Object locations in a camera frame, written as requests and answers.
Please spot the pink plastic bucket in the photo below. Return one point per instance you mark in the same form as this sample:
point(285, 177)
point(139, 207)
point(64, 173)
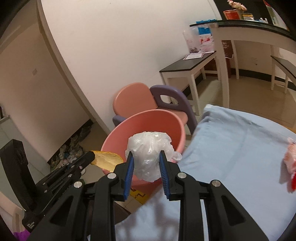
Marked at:
point(156, 120)

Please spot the pink and purple kid chair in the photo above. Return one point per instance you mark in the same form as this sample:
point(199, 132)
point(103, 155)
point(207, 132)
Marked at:
point(137, 97)

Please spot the light blue table cloth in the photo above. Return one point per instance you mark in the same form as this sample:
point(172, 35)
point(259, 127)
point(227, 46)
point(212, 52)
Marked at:
point(243, 151)

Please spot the red foam net sleeve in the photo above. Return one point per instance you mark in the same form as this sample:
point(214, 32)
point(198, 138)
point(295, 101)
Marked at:
point(293, 182)

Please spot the white table with black top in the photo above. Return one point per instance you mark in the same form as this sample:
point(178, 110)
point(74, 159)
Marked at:
point(251, 31)

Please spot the blue box behind table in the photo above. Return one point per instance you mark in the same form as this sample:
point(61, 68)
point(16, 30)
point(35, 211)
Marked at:
point(203, 26)

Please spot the white paper on bench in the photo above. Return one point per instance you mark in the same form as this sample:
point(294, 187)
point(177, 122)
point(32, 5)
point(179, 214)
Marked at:
point(194, 56)

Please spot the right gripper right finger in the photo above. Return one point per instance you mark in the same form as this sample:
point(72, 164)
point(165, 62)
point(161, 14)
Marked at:
point(208, 211)

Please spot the white plastic bag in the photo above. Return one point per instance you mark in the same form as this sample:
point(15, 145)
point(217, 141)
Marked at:
point(145, 148)

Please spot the dark red box under table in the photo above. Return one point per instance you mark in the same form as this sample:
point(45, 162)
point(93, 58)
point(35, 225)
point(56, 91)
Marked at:
point(228, 51)

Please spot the left black top bench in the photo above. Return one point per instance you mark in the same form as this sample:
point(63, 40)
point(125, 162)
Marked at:
point(188, 69)

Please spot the pink plastic bag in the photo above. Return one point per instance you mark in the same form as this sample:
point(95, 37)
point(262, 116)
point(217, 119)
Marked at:
point(289, 158)

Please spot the right black top bench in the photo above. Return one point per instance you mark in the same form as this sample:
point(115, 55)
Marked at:
point(286, 67)

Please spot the black bench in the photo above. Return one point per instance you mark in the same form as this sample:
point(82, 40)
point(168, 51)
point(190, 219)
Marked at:
point(286, 67)
point(188, 69)

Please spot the yellow fruit peel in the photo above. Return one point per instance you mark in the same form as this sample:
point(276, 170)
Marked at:
point(106, 161)

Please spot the pink flower bouquet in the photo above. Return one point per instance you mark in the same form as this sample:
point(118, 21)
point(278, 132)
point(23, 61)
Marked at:
point(240, 8)

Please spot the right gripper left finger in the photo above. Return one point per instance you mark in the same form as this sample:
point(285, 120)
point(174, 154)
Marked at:
point(86, 212)

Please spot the black television screen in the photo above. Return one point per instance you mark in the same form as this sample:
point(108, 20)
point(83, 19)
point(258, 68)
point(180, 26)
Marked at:
point(260, 11)

